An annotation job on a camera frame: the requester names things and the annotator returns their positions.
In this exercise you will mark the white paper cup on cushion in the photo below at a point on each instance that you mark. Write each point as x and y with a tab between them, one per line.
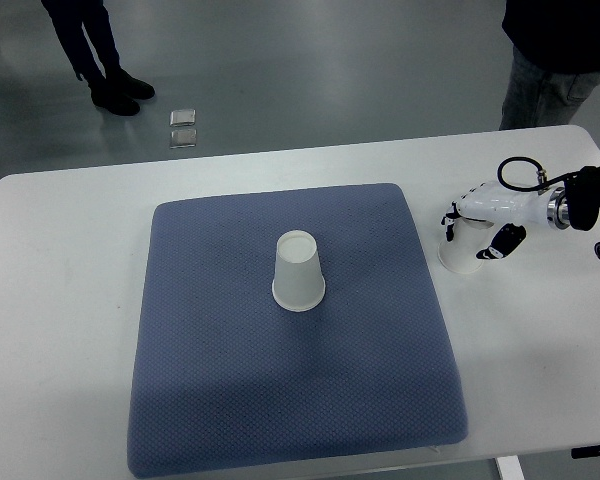
298	284

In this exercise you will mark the upper floor socket plate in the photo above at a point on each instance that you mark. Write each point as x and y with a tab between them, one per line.
183	117

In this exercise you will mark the blue quilted cushion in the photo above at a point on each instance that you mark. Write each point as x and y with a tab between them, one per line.
224	377

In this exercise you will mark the white paper cup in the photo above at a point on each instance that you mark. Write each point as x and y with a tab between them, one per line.
459	255
298	284

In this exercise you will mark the white table leg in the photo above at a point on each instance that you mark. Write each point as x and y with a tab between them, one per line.
509	468

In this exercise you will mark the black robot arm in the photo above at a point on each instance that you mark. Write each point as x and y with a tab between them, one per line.
582	190

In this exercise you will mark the person in grey jeans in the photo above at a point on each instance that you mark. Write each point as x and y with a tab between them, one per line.
556	61

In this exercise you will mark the person in dark trousers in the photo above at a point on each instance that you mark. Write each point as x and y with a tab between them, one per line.
85	35

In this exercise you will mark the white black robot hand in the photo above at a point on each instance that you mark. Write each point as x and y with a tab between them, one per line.
510	211

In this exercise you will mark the black table control panel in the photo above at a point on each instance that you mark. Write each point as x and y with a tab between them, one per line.
585	452

